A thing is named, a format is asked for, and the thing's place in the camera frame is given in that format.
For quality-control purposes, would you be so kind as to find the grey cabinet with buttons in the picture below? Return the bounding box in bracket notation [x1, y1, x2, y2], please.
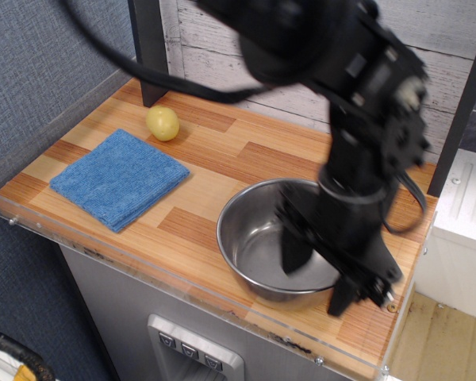
[62, 247, 376, 380]

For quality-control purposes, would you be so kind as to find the yellow tape object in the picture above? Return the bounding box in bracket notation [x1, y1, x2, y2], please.
[13, 364, 40, 381]

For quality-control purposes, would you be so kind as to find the blue folded cloth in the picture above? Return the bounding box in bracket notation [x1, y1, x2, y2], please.
[49, 129, 190, 233]

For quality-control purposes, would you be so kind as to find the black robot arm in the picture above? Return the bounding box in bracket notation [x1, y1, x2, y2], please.
[200, 1, 428, 316]

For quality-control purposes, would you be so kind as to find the stainless steel bowl pan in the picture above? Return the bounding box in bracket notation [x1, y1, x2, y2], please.
[216, 178, 339, 310]

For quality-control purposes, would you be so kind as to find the black vertical post right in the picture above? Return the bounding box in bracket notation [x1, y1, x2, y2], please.
[428, 56, 476, 197]

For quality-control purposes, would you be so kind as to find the black vertical post left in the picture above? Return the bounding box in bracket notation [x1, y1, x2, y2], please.
[127, 0, 171, 108]

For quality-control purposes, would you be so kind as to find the yellow potato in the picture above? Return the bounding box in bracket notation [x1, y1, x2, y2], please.
[146, 106, 180, 142]

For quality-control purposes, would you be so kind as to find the white side cabinet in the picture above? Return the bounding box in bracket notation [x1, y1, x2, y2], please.
[413, 149, 476, 317]

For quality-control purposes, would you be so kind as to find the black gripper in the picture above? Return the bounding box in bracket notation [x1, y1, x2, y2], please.
[276, 181, 402, 317]

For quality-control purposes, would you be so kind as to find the black vertical post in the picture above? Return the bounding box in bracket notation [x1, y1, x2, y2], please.
[428, 56, 476, 197]
[127, 0, 171, 108]

